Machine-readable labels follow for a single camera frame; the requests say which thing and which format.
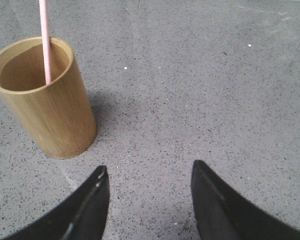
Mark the pink chopstick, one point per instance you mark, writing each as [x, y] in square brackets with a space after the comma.
[44, 22]

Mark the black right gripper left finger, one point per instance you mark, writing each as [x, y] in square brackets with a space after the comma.
[82, 216]

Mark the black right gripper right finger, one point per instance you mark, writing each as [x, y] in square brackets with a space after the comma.
[221, 213]

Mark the bamboo wooden cup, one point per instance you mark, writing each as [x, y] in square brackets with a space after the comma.
[57, 115]

